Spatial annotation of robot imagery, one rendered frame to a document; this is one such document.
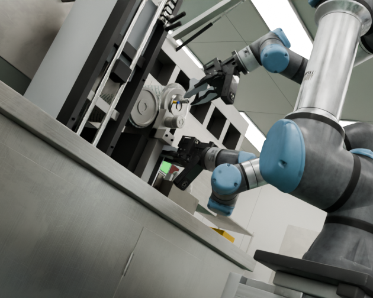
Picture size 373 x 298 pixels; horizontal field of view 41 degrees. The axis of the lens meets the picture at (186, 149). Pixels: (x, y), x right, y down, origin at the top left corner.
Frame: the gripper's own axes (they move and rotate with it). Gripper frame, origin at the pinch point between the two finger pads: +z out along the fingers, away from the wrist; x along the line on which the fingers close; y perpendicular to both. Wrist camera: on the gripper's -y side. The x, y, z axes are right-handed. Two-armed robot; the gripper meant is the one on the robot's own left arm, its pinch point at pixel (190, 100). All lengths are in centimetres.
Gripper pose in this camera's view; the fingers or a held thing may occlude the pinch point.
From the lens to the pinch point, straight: 162.0
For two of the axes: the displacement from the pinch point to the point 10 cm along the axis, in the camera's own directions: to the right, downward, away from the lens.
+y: -2.1, -7.4, 6.4
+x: -5.2, -4.6, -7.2
